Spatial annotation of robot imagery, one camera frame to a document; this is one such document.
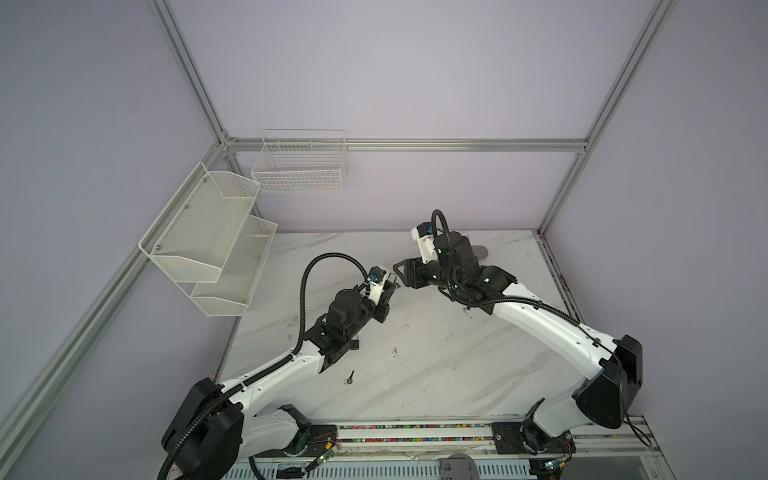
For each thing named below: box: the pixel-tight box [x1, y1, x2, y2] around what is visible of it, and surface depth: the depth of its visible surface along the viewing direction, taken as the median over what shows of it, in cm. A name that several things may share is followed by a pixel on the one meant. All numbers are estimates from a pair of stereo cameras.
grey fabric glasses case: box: [472, 245, 489, 261], surface depth 114 cm
